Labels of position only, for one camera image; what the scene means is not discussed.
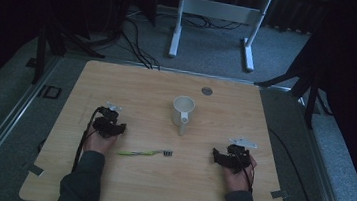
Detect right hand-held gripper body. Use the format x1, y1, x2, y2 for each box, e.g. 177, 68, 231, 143
222, 136, 260, 177

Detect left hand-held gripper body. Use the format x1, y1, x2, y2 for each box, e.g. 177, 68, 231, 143
91, 100, 126, 141

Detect person's left hand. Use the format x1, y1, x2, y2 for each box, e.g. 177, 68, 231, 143
82, 126, 120, 157

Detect person's right hand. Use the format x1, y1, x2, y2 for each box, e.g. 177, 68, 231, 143
219, 152, 259, 196

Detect green toothbrush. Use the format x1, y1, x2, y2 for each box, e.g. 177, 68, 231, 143
116, 143, 174, 162

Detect grey tape strip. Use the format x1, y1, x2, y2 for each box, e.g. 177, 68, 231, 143
22, 161, 46, 178
269, 189, 291, 201

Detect white cup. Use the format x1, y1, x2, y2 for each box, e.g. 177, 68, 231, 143
169, 94, 197, 138

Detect grey round table grommet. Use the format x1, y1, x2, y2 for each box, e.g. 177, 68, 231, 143
200, 86, 214, 97

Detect black tripod stand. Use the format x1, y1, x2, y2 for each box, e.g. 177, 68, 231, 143
249, 52, 339, 133
22, 11, 111, 92

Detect black computer tower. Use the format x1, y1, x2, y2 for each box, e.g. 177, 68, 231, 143
101, 0, 133, 39

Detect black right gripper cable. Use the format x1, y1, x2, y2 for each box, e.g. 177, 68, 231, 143
236, 155, 259, 194

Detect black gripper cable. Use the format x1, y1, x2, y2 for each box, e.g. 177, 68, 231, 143
70, 103, 106, 177
236, 155, 259, 194

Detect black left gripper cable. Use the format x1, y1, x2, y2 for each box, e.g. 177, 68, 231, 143
70, 103, 106, 177

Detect thin black floor cable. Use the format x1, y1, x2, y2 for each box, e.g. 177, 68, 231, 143
259, 127, 328, 201

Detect black floor cables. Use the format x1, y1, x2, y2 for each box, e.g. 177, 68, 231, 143
116, 4, 245, 80

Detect metal floor rail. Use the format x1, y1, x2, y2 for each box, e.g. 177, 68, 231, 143
286, 94, 357, 201
0, 51, 62, 198

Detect white desk frame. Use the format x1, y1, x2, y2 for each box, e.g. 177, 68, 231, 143
166, 0, 273, 74

